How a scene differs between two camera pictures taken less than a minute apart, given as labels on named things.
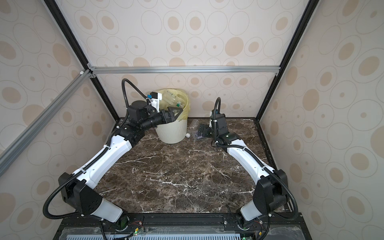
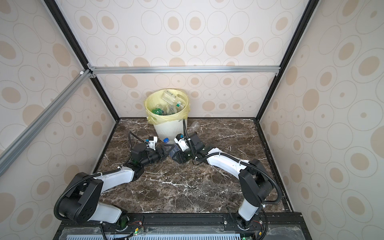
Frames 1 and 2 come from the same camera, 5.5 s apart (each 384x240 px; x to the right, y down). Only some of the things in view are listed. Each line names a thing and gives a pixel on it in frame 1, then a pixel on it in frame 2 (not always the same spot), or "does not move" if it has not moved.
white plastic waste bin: x=174 y=132 does not move
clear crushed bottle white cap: x=193 y=128 does not move
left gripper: x=170 y=114 -> x=168 y=152
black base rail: x=190 y=226 does not move
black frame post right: x=309 y=12 does not move
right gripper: x=206 y=127 -> x=180 y=159
